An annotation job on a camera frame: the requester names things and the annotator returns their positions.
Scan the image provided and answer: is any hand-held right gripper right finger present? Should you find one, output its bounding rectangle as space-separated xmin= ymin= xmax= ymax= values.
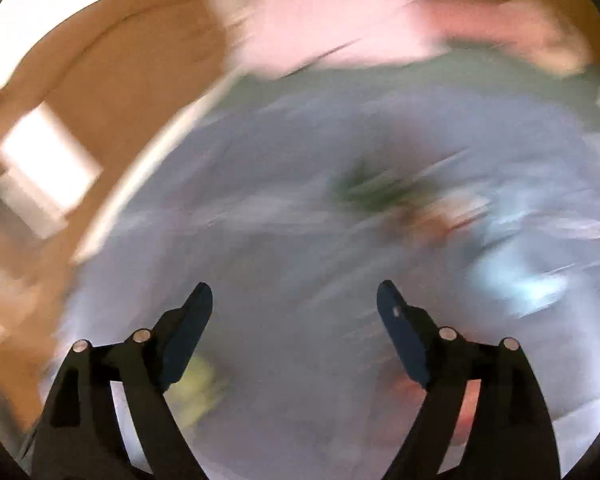
xmin=376 ymin=280 xmax=562 ymax=480

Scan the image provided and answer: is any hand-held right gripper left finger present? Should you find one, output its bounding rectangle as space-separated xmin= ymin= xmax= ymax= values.
xmin=30 ymin=282 xmax=214 ymax=480

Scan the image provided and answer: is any yellow snack packet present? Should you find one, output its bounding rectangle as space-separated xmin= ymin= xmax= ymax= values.
xmin=167 ymin=355 xmax=226 ymax=426

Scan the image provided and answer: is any red packet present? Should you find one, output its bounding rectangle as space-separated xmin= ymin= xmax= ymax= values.
xmin=380 ymin=375 xmax=482 ymax=446

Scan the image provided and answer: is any large light blue wrapper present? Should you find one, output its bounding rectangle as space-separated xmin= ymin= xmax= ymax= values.
xmin=472 ymin=220 xmax=571 ymax=316

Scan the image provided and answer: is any green wrapper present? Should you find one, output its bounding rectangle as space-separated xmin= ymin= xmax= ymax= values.
xmin=330 ymin=160 xmax=436 ymax=216

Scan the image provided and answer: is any blue plaid bed sheet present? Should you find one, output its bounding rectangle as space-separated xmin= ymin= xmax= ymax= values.
xmin=40 ymin=85 xmax=600 ymax=480

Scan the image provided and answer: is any green quilted bed mat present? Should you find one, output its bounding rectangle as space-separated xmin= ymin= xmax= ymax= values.
xmin=215 ymin=50 xmax=600 ymax=126

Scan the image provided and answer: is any pink pillow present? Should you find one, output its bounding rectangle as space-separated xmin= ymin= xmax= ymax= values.
xmin=240 ymin=0 xmax=451 ymax=81

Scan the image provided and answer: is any striped plush doll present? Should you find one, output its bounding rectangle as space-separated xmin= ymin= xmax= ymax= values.
xmin=430 ymin=0 xmax=593 ymax=78

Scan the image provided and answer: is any wooden bunk bed frame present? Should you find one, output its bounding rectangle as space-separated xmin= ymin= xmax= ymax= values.
xmin=0 ymin=0 xmax=600 ymax=441

